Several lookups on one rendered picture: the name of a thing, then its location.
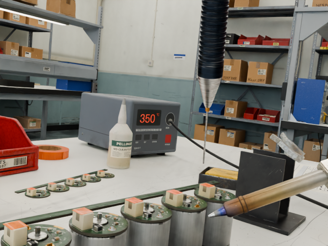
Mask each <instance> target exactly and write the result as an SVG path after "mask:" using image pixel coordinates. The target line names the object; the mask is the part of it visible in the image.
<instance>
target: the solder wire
mask: <svg viewBox="0 0 328 246"><path fill-rule="evenodd" d="M207 118H208V112H206V121H205V140H204V154H203V164H204V163H205V144H206V131H207Z"/></svg>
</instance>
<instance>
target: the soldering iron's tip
mask: <svg viewBox="0 0 328 246"><path fill-rule="evenodd" d="M226 215H227V214H226V211H225V208H224V206H223V207H221V208H219V209H217V210H216V211H214V212H213V213H211V214H209V215H208V216H209V218H210V217H219V216H226Z"/></svg>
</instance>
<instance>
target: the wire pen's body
mask: <svg viewBox="0 0 328 246"><path fill-rule="evenodd" d="M202 3H203V4H202V6H201V8H202V10H201V25H200V28H201V29H200V33H201V34H200V39H199V43H200V44H199V58H198V73H197V75H198V76H199V77H201V78H205V79H218V78H221V77H222V76H223V68H224V57H225V55H224V53H225V50H224V49H225V43H226V40H225V39H226V29H227V19H228V9H229V5H228V4H229V0H202Z"/></svg>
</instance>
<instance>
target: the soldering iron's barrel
mask: <svg viewBox="0 0 328 246"><path fill-rule="evenodd" d="M323 185H325V186H326V188H327V189H328V159H326V160H323V161H320V162H319V164H318V165H317V170H315V171H313V172H310V173H307V174H304V175H301V176H298V177H295V178H293V179H290V180H287V181H284V182H281V183H278V184H275V185H272V186H269V187H266V188H263V189H261V190H258V191H255V192H252V193H249V194H247V195H244V196H239V197H237V198H235V199H232V200H230V201H227V202H225V203H224V204H223V206H224V208H225V211H226V214H227V216H228V217H234V216H237V215H239V214H242V213H247V212H248V211H251V210H254V209H257V208H260V207H262V206H265V205H268V204H271V203H274V202H277V201H280V200H282V199H285V198H288V197H291V196H294V195H297V194H300V193H303V192H305V191H308V190H311V189H314V188H317V187H320V186H323Z"/></svg>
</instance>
